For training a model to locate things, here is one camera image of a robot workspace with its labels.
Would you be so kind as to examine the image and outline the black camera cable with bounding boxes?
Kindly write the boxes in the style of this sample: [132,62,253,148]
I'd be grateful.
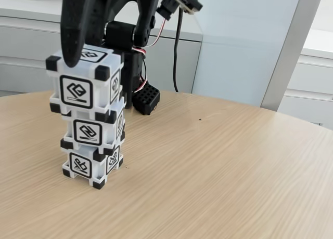
[172,5,184,94]

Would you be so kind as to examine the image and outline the white cube zigzag symbol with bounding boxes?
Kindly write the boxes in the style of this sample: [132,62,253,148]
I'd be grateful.
[60,103,126,155]

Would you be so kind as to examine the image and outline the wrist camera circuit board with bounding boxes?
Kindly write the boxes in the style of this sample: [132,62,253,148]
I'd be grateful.
[157,0,203,21]

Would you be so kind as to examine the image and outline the white cube heart symbol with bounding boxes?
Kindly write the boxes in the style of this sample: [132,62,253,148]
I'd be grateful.
[45,44,124,117]

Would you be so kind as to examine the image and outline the white drawer cabinet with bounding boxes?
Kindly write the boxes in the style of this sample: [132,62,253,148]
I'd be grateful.
[278,28,333,128]

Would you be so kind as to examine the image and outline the glass partition panel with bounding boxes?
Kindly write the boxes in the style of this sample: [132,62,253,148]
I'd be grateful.
[192,0,304,109]

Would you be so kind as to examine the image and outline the red white servo cable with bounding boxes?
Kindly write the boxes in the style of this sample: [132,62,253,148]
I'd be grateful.
[131,17,169,94]

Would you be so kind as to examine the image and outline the white cube crossed-loops symbol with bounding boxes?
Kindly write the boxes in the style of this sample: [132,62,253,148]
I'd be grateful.
[61,144,124,192]

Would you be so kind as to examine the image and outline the white low cabinet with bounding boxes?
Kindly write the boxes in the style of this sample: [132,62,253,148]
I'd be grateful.
[0,0,203,97]

